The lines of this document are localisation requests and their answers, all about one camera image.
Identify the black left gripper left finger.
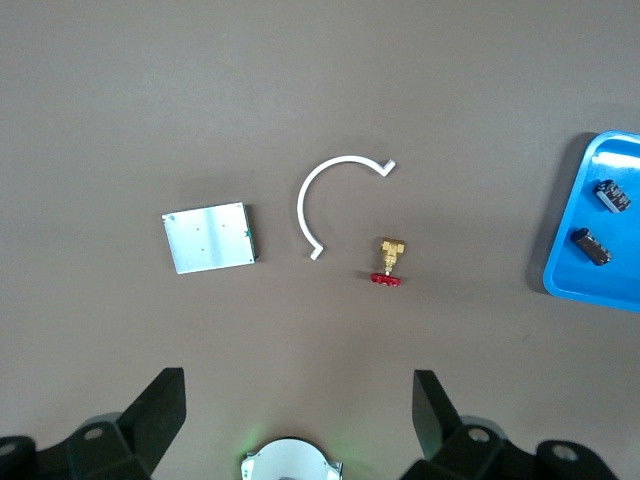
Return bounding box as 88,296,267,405
0,367,187,480

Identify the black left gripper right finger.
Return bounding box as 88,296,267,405
399,369,621,480

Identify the dark cylindrical capacitor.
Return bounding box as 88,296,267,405
569,227,614,268

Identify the small black terminal block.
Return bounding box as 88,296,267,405
593,178,632,215

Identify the silver metal plate module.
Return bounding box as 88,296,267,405
161,201,261,275

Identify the blue plastic tray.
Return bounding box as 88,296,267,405
542,130,640,314

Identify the white curved pipe clamp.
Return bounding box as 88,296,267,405
297,154,398,262

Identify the brass valve red handle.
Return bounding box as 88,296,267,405
369,237,407,290

